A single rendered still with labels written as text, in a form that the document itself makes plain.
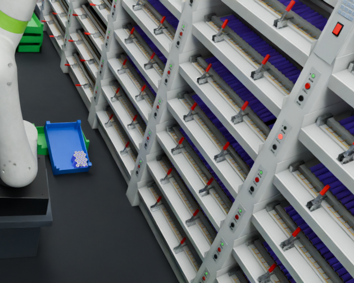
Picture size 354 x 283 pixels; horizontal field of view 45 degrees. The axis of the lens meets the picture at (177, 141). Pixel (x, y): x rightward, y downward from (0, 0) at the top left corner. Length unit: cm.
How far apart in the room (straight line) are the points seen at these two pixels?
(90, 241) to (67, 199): 30
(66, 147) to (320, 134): 161
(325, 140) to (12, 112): 94
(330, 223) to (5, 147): 103
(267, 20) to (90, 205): 136
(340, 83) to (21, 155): 101
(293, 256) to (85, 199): 125
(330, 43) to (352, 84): 13
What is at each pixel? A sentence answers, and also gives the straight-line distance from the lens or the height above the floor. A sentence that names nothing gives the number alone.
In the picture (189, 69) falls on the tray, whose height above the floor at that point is 89.
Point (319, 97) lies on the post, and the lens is 129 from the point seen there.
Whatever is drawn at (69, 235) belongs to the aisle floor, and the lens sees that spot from 216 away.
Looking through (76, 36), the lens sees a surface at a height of 33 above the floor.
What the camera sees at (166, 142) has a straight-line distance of 199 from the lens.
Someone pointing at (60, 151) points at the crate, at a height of 6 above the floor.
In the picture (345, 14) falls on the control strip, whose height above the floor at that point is 141.
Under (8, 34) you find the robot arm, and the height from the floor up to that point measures 103.
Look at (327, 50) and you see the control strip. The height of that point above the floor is 131.
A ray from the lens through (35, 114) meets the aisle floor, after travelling 287.
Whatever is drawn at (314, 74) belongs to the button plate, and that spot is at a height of 123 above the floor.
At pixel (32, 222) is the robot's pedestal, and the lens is 183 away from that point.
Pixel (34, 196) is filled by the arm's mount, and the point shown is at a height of 38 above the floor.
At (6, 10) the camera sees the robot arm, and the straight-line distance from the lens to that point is 140.
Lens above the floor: 165
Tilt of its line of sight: 34 degrees down
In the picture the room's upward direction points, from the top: 20 degrees clockwise
